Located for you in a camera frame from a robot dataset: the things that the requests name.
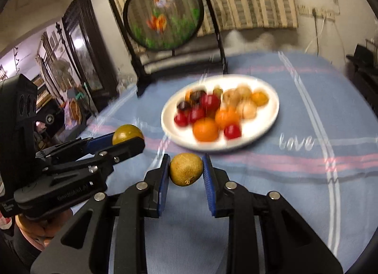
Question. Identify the black hat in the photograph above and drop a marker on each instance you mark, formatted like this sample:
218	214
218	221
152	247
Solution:
361	54

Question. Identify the tan round fruit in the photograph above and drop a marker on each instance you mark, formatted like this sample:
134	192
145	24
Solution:
186	169
247	109
245	90

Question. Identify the white plate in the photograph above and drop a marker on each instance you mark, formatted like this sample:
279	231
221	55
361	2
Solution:
265	126

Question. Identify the white electric fan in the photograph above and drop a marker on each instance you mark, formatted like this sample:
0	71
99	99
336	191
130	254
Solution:
63	69

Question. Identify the green yellow tomato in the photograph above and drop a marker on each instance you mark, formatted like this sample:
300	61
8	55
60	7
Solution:
127	132

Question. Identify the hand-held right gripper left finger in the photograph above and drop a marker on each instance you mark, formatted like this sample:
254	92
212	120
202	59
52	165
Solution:
164	185

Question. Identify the pink cloth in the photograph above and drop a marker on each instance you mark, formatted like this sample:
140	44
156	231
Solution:
72	111

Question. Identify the dark wooden cabinet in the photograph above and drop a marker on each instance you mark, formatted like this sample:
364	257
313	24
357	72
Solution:
88	26

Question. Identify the white power strip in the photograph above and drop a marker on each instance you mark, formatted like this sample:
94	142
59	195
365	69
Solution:
317	12

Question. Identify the black desk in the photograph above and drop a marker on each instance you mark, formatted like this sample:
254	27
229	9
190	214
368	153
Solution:
366	85

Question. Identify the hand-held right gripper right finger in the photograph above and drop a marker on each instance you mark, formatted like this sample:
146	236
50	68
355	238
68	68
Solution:
208	185

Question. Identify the black metal stand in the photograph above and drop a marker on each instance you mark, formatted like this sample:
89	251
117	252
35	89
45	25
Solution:
63	44

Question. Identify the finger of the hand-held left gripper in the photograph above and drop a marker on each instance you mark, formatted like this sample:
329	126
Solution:
130	147
99	142

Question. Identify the person's left hand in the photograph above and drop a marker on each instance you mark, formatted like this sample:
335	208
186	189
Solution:
38	231

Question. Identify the blue striped tablecloth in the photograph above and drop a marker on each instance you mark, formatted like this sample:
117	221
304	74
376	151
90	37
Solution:
280	188

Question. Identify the tan fruit with brown mark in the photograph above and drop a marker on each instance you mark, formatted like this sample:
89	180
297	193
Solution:
231	97

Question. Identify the round embroidered table screen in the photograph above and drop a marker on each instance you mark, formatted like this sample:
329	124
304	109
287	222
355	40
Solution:
165	11

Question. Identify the person's left forearm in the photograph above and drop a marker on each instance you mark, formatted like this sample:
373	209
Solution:
17	256

